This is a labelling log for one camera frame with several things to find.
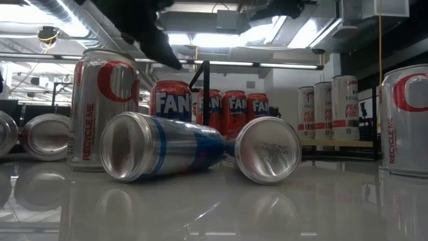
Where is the black yellow cable reel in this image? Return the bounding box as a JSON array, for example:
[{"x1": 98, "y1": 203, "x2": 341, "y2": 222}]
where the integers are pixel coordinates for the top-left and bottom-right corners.
[{"x1": 36, "y1": 25, "x2": 61, "y2": 46}]

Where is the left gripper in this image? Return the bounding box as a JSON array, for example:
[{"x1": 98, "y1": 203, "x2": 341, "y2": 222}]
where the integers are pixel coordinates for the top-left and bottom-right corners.
[{"x1": 83, "y1": 0, "x2": 183, "y2": 70}]

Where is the black mesh cart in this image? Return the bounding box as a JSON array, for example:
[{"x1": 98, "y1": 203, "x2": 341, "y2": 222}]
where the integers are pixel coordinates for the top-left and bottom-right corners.
[{"x1": 357, "y1": 102, "x2": 377, "y2": 143}]

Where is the silver Diet Coke can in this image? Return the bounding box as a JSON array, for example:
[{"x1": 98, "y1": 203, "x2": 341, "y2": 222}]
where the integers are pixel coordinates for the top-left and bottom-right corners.
[
  {"x1": 66, "y1": 48, "x2": 141, "y2": 172},
  {"x1": 379, "y1": 64, "x2": 428, "y2": 178}
]

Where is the grey rectangular air duct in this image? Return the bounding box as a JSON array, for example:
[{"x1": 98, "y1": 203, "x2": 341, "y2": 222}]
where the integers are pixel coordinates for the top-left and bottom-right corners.
[{"x1": 270, "y1": 1, "x2": 344, "y2": 51}]

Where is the teal Red Bull can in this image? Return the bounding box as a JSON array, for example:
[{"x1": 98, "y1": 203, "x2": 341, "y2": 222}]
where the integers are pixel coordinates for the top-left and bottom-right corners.
[{"x1": 223, "y1": 116, "x2": 303, "y2": 185}]

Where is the white ventilation unit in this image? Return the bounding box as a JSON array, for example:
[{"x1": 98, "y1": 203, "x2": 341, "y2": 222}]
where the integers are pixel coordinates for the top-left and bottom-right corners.
[{"x1": 362, "y1": 0, "x2": 411, "y2": 18}]

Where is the wooden shelf black metal frame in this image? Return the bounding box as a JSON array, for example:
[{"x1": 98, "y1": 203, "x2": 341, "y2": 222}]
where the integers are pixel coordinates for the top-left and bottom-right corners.
[{"x1": 185, "y1": 61, "x2": 381, "y2": 161}]

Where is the dark red soda can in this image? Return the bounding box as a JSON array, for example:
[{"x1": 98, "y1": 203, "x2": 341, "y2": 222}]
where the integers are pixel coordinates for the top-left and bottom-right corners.
[{"x1": 0, "y1": 110, "x2": 19, "y2": 158}]

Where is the white Celsius can black lid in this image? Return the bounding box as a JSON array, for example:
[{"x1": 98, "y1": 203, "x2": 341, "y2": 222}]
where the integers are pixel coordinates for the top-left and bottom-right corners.
[
  {"x1": 297, "y1": 86, "x2": 316, "y2": 140},
  {"x1": 330, "y1": 74, "x2": 360, "y2": 141},
  {"x1": 314, "y1": 81, "x2": 333, "y2": 141}
]

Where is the silver blue Red Bull can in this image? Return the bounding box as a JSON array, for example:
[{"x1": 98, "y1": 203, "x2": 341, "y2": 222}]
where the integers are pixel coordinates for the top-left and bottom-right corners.
[{"x1": 99, "y1": 111, "x2": 231, "y2": 183}]

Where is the long fluorescent light bar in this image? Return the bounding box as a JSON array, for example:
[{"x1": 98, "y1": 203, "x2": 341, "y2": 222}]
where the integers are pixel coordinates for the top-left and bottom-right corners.
[{"x1": 0, "y1": 52, "x2": 324, "y2": 71}]

